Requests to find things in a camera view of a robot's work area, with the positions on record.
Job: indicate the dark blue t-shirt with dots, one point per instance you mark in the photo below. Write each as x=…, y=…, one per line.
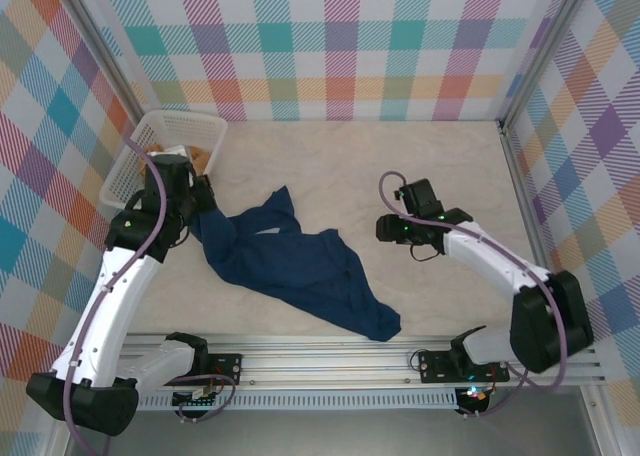
x=300, y=276

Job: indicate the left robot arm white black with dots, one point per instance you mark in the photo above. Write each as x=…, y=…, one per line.
x=110, y=306

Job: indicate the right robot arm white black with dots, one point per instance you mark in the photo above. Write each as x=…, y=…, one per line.
x=490, y=256

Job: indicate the tan crumpled cloth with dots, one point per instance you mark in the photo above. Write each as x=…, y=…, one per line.
x=200, y=157

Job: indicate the white plastic basket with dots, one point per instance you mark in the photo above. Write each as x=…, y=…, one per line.
x=190, y=123

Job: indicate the small board with coloured light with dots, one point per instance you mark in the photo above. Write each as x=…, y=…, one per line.
x=475, y=395

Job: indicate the small board with green lights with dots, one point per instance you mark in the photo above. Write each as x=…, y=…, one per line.
x=192, y=402

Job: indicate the aluminium side rail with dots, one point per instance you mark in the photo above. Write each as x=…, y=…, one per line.
x=527, y=201

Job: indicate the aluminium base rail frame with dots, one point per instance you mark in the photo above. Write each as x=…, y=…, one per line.
x=325, y=361

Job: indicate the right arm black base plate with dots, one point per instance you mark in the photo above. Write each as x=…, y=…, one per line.
x=435, y=368

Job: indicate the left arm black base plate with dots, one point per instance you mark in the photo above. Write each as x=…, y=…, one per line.
x=227, y=368

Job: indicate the aluminium corner post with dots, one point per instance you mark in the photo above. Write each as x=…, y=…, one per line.
x=103, y=41
x=542, y=46

